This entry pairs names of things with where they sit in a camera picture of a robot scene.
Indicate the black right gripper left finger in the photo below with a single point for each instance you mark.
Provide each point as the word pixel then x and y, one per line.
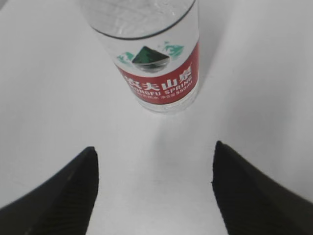
pixel 62 205

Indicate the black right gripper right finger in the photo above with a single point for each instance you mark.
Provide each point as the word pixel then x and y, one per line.
pixel 251 203

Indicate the Nongfu Spring water bottle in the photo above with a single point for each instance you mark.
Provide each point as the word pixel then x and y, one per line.
pixel 155 46

